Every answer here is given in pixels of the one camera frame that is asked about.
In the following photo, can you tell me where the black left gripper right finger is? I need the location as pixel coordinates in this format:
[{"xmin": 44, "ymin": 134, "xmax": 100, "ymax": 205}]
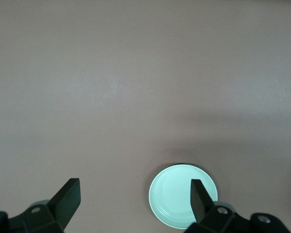
[{"xmin": 184, "ymin": 179, "xmax": 291, "ymax": 233}]

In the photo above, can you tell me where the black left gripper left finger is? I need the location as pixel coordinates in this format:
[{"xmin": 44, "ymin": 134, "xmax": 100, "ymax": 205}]
[{"xmin": 0, "ymin": 178, "xmax": 81, "ymax": 233}]

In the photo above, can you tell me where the pale green round plate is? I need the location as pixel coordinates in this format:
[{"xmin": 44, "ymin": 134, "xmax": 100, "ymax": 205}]
[{"xmin": 148, "ymin": 164, "xmax": 218, "ymax": 230}]

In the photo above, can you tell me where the brown table cover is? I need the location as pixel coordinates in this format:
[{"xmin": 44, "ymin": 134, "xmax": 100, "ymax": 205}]
[{"xmin": 0, "ymin": 0, "xmax": 291, "ymax": 233}]

